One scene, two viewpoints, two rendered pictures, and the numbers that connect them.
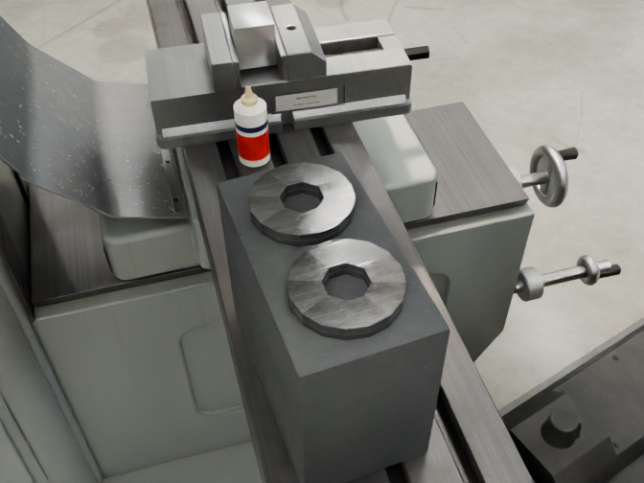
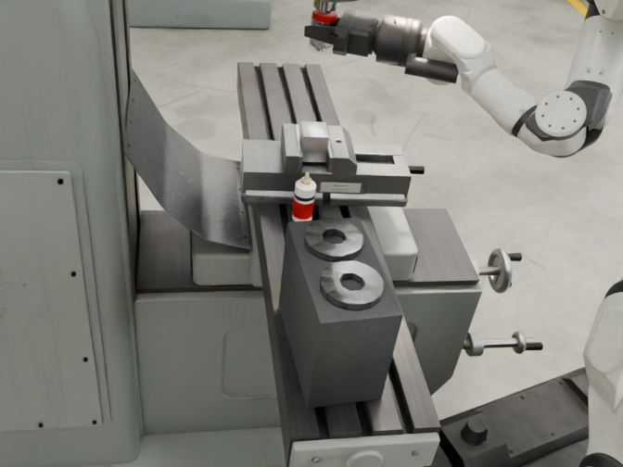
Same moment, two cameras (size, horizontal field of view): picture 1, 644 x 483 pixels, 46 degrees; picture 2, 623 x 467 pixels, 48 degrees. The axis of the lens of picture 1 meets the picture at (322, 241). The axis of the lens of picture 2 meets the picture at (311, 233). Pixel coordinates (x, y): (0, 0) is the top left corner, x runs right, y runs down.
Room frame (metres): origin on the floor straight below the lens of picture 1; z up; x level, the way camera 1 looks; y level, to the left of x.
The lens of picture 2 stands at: (-0.36, 0.02, 1.77)
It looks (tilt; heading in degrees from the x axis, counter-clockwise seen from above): 39 degrees down; 2
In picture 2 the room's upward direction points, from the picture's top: 8 degrees clockwise
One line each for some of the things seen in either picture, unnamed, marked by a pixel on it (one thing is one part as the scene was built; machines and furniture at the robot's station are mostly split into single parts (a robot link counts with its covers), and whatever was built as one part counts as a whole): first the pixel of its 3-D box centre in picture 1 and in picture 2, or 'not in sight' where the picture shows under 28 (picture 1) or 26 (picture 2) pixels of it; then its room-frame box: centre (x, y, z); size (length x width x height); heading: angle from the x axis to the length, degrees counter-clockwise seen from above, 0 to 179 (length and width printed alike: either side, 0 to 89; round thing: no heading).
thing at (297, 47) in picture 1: (294, 40); (339, 149); (0.89, 0.03, 0.99); 0.12 x 0.06 x 0.04; 12
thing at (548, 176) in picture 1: (530, 179); (486, 271); (1.04, -0.39, 0.60); 0.16 x 0.12 x 0.12; 105
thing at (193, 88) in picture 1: (276, 65); (324, 162); (0.88, 0.06, 0.96); 0.35 x 0.15 x 0.11; 102
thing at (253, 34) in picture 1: (252, 34); (313, 142); (0.88, 0.09, 1.01); 0.06 x 0.05 x 0.06; 12
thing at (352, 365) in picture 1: (324, 314); (335, 307); (0.42, 0.00, 1.00); 0.22 x 0.12 x 0.20; 20
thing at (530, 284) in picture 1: (567, 274); (503, 343); (0.92, -0.45, 0.48); 0.22 x 0.06 x 0.06; 105
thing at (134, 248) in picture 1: (259, 162); (299, 224); (0.91, 0.10, 0.76); 0.50 x 0.35 x 0.12; 105
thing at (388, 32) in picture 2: not in sight; (370, 37); (0.90, 0.01, 1.24); 0.13 x 0.12 x 0.10; 173
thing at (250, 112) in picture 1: (251, 124); (304, 195); (0.76, 0.09, 0.96); 0.04 x 0.04 x 0.11
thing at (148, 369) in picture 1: (285, 304); (297, 330); (0.92, 0.07, 0.41); 0.80 x 0.30 x 0.60; 105
